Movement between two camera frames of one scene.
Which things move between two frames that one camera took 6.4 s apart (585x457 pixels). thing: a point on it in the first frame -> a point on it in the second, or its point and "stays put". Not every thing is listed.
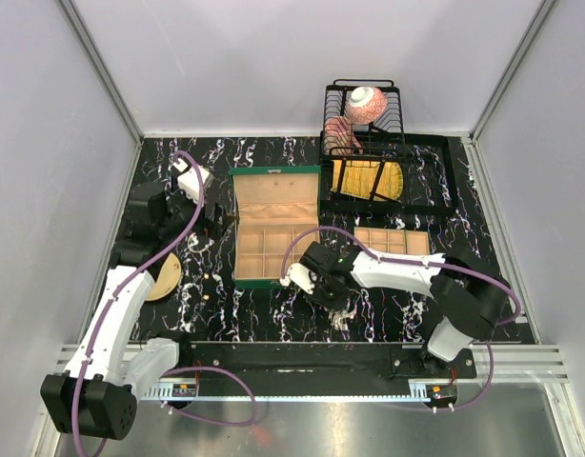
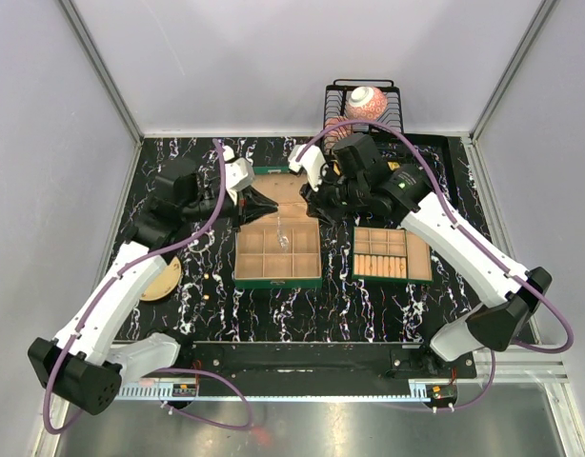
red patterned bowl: (366, 105) stays put
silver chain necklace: (339, 318) -> (283, 240)
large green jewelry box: (276, 215) stays put
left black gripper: (207, 226) -> (252, 205)
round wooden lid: (168, 279) stays put
